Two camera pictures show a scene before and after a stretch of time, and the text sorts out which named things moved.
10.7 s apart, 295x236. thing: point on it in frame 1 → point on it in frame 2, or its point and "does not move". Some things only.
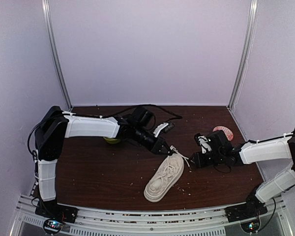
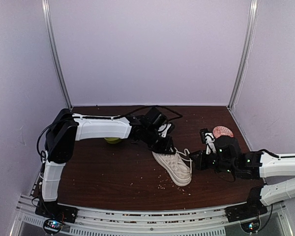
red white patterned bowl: [228, 134] does not move
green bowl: [113, 140] does not move
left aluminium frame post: [45, 8] does not move
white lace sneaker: [165, 176] → [177, 165]
